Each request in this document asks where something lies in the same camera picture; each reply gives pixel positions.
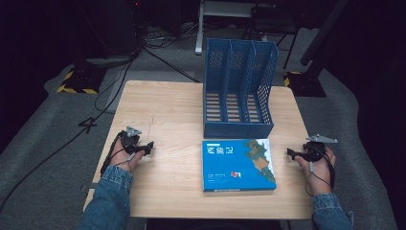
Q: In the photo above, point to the dark slanted stand pole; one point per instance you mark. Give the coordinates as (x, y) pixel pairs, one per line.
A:
(322, 32)

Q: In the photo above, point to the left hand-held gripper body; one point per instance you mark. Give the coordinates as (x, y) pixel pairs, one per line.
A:
(130, 140)

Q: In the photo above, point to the black yellow striped stand base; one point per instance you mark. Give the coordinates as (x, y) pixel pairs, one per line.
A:
(79, 84)
(303, 84)

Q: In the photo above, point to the blue plastic file rack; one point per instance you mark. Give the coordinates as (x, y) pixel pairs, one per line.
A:
(237, 127)

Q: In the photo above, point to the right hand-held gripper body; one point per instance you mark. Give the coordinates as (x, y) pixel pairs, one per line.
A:
(314, 148)

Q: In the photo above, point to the person's right hand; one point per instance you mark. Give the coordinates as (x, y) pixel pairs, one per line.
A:
(319, 174)

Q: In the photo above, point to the white metal desk frame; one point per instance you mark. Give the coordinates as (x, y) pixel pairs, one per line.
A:
(200, 28)

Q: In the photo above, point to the blue book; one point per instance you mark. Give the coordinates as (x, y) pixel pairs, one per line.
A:
(233, 169)

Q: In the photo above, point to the person's left hand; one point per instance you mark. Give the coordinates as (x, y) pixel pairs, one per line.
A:
(123, 159)

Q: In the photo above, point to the grey floor sheet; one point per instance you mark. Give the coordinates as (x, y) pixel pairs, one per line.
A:
(140, 76)

